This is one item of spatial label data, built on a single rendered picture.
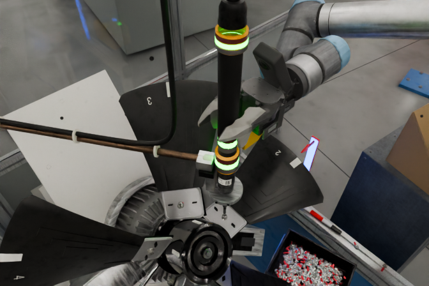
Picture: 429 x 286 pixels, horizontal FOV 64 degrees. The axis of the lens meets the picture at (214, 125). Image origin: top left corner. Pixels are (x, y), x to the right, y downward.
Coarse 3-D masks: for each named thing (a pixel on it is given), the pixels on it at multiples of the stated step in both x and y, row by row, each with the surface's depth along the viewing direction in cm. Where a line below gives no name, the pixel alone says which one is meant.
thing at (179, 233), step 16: (160, 224) 74; (176, 224) 72; (192, 224) 69; (208, 224) 68; (176, 240) 67; (192, 240) 66; (208, 240) 68; (224, 240) 70; (160, 256) 73; (176, 256) 66; (192, 256) 66; (224, 256) 70; (176, 272) 75; (192, 272) 66; (208, 272) 68; (224, 272) 69
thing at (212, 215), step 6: (216, 204) 80; (210, 210) 79; (222, 210) 79; (228, 210) 79; (234, 210) 79; (204, 216) 78; (210, 216) 78; (216, 216) 78; (228, 216) 78; (234, 216) 78; (240, 216) 78; (216, 222) 77; (222, 222) 77; (228, 222) 77; (234, 222) 77; (240, 222) 77; (228, 228) 76; (234, 228) 76; (240, 228) 76; (234, 234) 75
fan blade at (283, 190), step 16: (256, 144) 90; (272, 144) 90; (256, 160) 87; (272, 160) 87; (288, 160) 88; (240, 176) 84; (256, 176) 84; (272, 176) 84; (288, 176) 85; (304, 176) 87; (256, 192) 81; (272, 192) 82; (288, 192) 83; (304, 192) 84; (320, 192) 86; (240, 208) 78; (256, 208) 78; (272, 208) 79; (288, 208) 80
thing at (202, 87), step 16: (176, 80) 73; (192, 80) 73; (128, 96) 73; (160, 96) 72; (176, 96) 72; (192, 96) 72; (208, 96) 72; (128, 112) 73; (144, 112) 73; (160, 112) 72; (192, 112) 72; (144, 128) 73; (160, 128) 72; (176, 128) 72; (192, 128) 71; (208, 128) 71; (176, 144) 71; (192, 144) 71; (208, 144) 71; (160, 160) 73; (176, 160) 71; (160, 176) 73; (176, 176) 72; (192, 176) 70
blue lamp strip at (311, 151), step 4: (312, 140) 94; (316, 140) 93; (316, 144) 94; (308, 148) 97; (312, 148) 96; (308, 152) 98; (312, 152) 97; (308, 156) 99; (312, 156) 98; (308, 160) 100; (304, 164) 102; (308, 164) 101; (308, 168) 102
